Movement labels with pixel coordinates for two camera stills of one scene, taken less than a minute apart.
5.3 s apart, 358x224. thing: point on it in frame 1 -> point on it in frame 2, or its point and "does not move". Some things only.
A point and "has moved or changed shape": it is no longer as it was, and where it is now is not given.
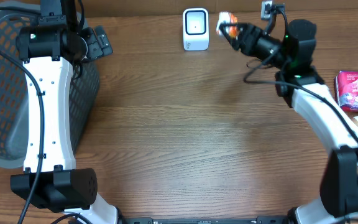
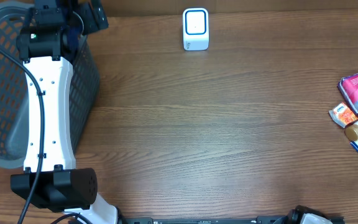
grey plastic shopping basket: [4, 86] does not move
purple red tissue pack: [356, 91] has moved or changed shape
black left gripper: [96, 50] -> [86, 12]
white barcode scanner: [196, 29] does not move
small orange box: [229, 17] has moved or changed shape
